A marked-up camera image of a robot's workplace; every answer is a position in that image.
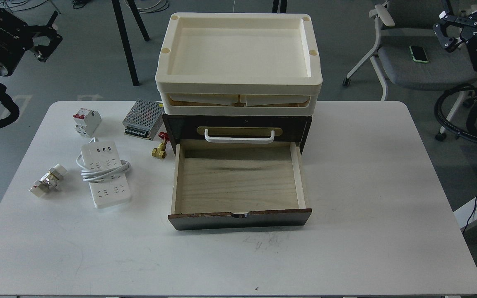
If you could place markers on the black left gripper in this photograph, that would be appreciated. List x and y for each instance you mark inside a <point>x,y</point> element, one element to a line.
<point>14,41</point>

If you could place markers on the white power strip with cable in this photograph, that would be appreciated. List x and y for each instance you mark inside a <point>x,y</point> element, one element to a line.
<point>104,171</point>

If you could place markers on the green-cased smartphone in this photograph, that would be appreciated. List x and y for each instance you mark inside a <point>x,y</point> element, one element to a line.
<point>418,54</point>

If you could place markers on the grey office chair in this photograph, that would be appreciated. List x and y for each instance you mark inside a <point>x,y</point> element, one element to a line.
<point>413,62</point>

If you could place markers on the black table leg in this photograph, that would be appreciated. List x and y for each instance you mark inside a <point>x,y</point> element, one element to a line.
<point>124,36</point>

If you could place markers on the white red circuit breaker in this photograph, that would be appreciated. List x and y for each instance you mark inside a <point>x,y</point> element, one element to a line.
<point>87,121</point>

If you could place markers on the metal mesh power supply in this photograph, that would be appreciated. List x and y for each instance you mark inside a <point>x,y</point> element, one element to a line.
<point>144,119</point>

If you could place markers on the white silver pipe fitting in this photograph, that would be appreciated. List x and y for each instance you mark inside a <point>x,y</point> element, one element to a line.
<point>50,181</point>

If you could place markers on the cream plastic tray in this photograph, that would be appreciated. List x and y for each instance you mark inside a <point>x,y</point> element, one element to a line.
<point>239,64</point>

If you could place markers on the open wooden drawer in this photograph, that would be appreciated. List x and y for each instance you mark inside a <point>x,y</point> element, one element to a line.
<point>237,186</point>

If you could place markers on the brass valve red handle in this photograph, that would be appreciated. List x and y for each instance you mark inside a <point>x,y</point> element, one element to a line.
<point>160,151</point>

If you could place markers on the white drawer handle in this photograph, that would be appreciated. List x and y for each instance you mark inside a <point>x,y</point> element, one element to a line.
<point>239,140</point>

